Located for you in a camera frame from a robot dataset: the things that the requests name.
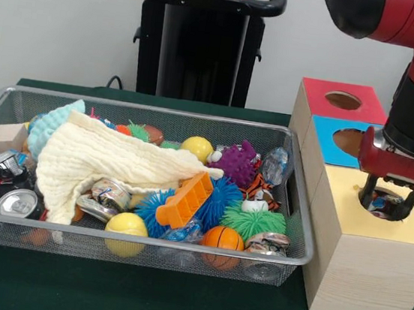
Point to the purple spiky toy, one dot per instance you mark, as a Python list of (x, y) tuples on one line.
[(240, 164)]

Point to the orange plastic block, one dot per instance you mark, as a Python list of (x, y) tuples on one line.
[(186, 201)]

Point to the small print cloth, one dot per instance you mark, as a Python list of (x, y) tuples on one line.
[(382, 205)]

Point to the orange mini basketball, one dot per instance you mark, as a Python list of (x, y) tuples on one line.
[(223, 238)]

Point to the cream waffle cloth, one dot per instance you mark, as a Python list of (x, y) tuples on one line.
[(109, 150)]

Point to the wooden box with three holes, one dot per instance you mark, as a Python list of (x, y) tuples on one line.
[(366, 273)]

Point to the dark green tablecloth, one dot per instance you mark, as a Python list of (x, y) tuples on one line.
[(136, 297)]

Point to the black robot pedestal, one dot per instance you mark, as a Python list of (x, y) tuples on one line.
[(201, 48)]

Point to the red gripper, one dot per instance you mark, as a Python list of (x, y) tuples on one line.
[(397, 171)]

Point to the yellow plastic ball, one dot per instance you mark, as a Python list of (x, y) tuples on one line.
[(126, 224), (196, 148)]

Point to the blue spiky ball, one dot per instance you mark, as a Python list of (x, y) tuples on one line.
[(224, 198)]

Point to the green spiky ball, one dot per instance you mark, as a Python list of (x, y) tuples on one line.
[(255, 221)]

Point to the clear mesh bin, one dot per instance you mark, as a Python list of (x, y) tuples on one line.
[(179, 261)]

